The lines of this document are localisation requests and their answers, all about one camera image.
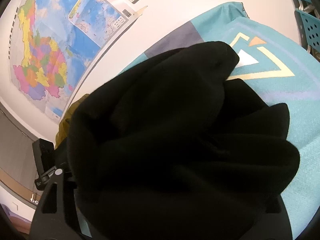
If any black large garment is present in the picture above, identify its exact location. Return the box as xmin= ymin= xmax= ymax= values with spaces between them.
xmin=67 ymin=42 xmax=300 ymax=239

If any mustard yellow jacket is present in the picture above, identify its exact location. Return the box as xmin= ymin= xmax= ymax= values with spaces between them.
xmin=55 ymin=94 xmax=89 ymax=149

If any grey room door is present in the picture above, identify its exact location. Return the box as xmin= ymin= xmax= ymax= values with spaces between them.
xmin=1 ymin=113 xmax=41 ymax=207

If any teal grey patterned bedsheet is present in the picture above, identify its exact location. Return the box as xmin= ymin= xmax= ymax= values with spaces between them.
xmin=113 ymin=2 xmax=319 ymax=239

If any middle teal plastic basket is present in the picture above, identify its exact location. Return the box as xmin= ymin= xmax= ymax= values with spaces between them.
xmin=295 ymin=9 xmax=320 ymax=61

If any colourful wall map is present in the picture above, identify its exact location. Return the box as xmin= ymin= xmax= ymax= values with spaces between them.
xmin=9 ymin=0 xmax=139 ymax=122

